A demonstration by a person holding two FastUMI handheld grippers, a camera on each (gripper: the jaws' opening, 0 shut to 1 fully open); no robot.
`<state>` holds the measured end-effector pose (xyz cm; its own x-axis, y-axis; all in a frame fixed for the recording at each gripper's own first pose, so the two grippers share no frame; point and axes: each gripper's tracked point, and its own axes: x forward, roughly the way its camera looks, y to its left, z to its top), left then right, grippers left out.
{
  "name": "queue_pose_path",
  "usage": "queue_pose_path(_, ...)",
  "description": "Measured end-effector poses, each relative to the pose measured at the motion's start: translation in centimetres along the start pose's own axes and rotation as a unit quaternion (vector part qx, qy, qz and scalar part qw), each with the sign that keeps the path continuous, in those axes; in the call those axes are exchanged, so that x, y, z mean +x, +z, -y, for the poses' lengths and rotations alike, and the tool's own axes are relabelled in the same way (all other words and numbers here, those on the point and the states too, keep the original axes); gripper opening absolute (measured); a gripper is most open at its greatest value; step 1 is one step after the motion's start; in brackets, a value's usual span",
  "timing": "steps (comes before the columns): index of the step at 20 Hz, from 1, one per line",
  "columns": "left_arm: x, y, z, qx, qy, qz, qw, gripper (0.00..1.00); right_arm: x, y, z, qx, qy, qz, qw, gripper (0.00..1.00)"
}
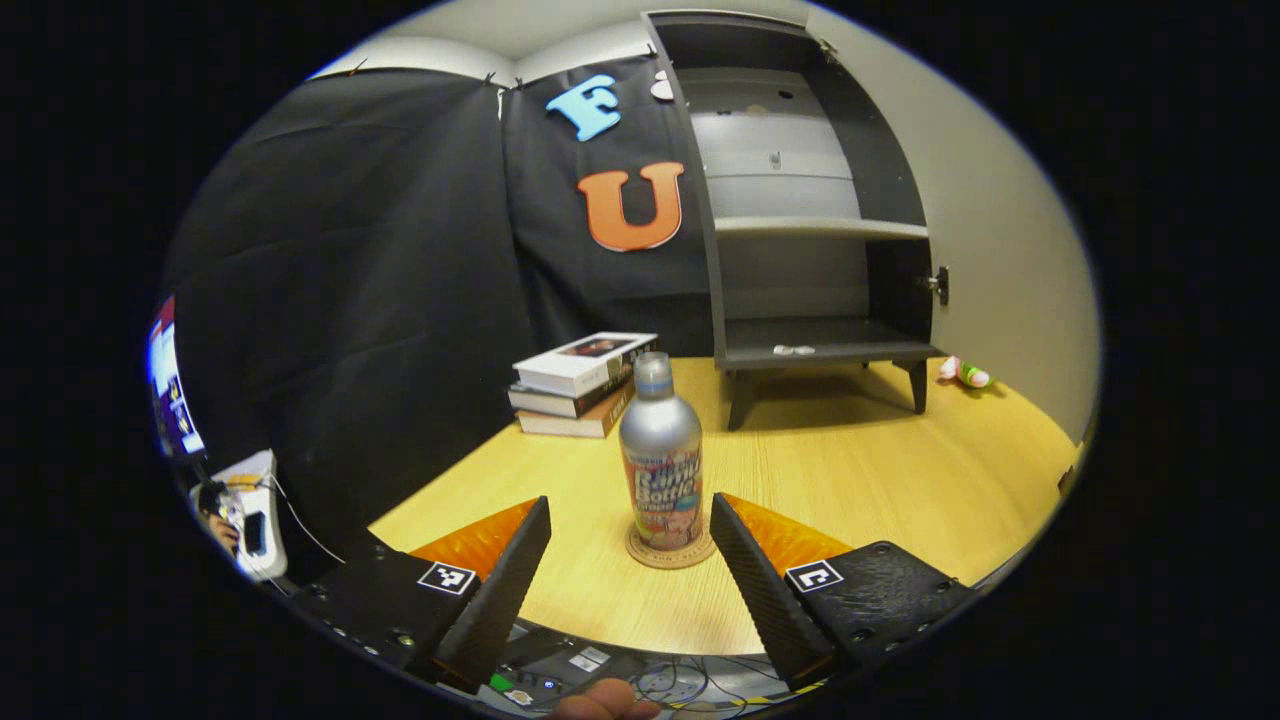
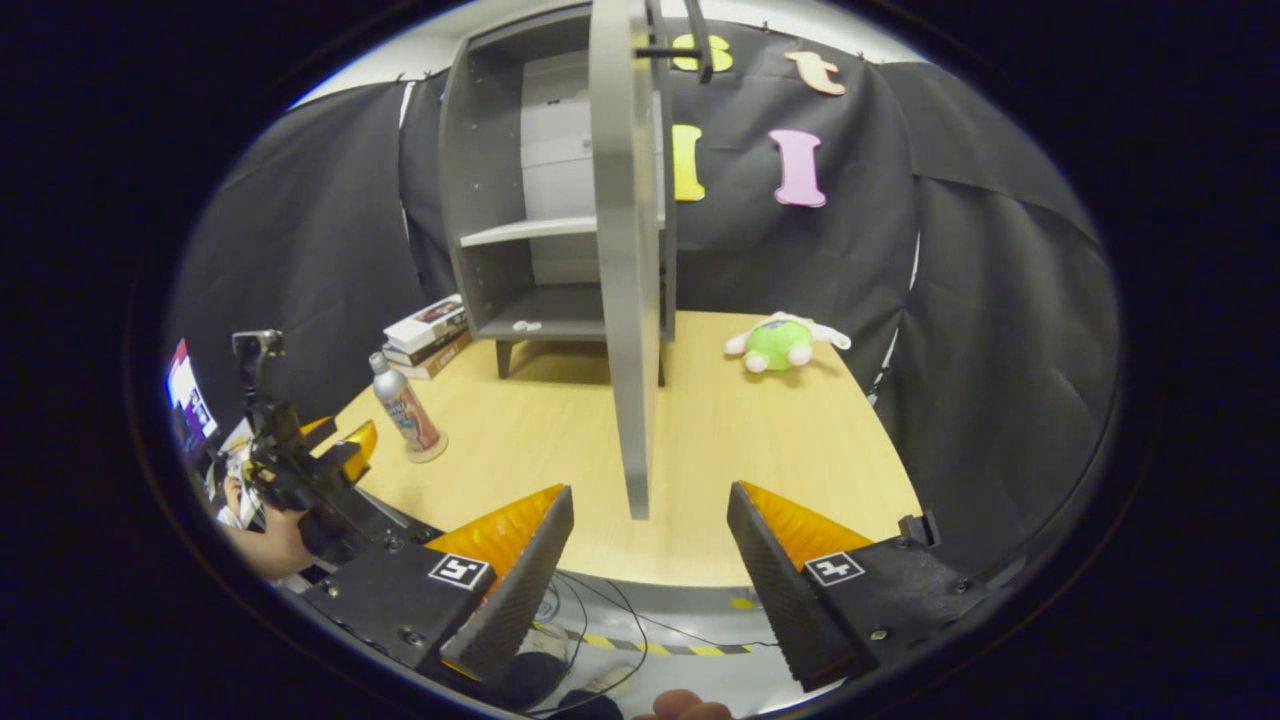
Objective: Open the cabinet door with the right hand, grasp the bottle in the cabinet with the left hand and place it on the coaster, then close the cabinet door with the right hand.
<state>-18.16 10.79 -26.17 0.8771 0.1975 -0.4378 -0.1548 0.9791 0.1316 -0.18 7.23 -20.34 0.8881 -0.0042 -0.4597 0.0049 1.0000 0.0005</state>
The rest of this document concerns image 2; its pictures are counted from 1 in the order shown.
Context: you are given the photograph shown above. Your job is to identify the yellow black floor tape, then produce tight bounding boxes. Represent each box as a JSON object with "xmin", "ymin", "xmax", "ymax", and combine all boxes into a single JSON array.
[{"xmin": 535, "ymin": 620, "xmax": 756, "ymax": 659}]

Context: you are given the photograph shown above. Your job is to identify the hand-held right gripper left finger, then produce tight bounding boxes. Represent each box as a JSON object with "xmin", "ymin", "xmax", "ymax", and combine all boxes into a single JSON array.
[{"xmin": 300, "ymin": 485, "xmax": 576, "ymax": 686}]

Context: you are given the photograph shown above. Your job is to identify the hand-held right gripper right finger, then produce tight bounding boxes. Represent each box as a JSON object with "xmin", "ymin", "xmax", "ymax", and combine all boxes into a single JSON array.
[{"xmin": 727, "ymin": 480, "xmax": 1001, "ymax": 693}]

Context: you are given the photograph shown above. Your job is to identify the white book with portrait cover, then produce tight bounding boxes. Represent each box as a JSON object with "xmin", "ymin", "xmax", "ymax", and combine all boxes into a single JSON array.
[{"xmin": 383, "ymin": 295, "xmax": 469, "ymax": 354}]

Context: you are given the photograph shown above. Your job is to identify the white paper sheets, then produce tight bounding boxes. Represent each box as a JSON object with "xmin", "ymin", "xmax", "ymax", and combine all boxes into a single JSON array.
[{"xmin": 213, "ymin": 418, "xmax": 257, "ymax": 531}]

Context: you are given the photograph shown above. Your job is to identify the black backdrop cloth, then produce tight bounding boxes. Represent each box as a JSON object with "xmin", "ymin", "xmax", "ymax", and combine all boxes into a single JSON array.
[{"xmin": 165, "ymin": 20, "xmax": 1121, "ymax": 581}]

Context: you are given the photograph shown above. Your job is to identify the grey cabinet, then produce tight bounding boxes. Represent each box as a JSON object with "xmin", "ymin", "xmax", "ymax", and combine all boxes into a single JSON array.
[{"xmin": 438, "ymin": 5, "xmax": 681, "ymax": 386}]

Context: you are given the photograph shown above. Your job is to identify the dark book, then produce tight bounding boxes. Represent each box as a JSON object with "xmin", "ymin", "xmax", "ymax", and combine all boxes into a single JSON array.
[{"xmin": 383, "ymin": 328, "xmax": 471, "ymax": 367}]

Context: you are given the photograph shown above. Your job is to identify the silver bottle with printed label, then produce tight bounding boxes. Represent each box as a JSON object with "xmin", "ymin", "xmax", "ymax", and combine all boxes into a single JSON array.
[{"xmin": 368, "ymin": 351, "xmax": 446, "ymax": 456}]

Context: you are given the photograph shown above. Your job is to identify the tan book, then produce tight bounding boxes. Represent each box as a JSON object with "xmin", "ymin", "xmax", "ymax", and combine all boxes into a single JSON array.
[{"xmin": 395, "ymin": 335, "xmax": 474, "ymax": 381}]

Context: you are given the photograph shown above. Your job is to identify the black floor cables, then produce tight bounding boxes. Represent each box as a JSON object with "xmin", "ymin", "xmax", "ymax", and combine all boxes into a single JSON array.
[{"xmin": 530, "ymin": 570, "xmax": 771, "ymax": 716}]

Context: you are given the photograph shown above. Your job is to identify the computer monitor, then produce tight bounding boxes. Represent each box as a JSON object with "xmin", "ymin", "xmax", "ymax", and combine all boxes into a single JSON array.
[{"xmin": 165, "ymin": 338, "xmax": 219, "ymax": 456}]

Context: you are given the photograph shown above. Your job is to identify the green plush toy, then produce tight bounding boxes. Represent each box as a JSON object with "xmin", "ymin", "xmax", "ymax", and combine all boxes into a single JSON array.
[{"xmin": 725, "ymin": 312, "xmax": 853, "ymax": 375}]

